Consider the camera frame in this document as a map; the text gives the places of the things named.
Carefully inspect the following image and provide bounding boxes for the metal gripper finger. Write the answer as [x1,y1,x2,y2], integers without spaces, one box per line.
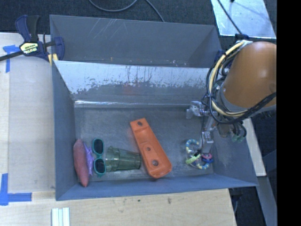
[201,130,214,155]
[186,101,205,119]

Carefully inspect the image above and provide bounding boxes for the grey metal bin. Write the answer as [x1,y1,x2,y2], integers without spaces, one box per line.
[49,14,260,201]

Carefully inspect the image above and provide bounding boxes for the orange flat block with holes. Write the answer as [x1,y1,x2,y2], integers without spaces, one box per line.
[129,118,173,179]

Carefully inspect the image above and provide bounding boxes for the green clear plastic cup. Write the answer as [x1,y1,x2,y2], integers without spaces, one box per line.
[105,146,143,173]

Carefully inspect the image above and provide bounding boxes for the teal sunglasses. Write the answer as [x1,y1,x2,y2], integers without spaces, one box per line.
[91,138,107,177]

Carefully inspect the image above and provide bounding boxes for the purple crinkled wrapper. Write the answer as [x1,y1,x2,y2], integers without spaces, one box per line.
[83,142,94,177]

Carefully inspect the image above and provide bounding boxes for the red-pink toy sweet potato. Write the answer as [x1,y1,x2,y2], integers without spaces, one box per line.
[72,138,90,188]

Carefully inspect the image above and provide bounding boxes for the multicoloured ring chain toy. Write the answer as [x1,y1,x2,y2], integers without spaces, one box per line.
[184,138,215,170]

